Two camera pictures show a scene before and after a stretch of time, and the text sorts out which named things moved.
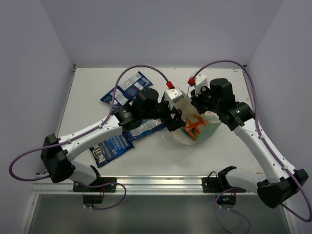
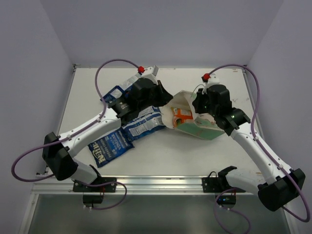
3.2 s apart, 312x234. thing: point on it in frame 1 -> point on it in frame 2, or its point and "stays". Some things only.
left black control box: x=92 y=199 stays
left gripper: x=169 y=114 -> x=160 y=91
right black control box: x=227 y=199 stays
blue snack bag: x=111 y=148 stays
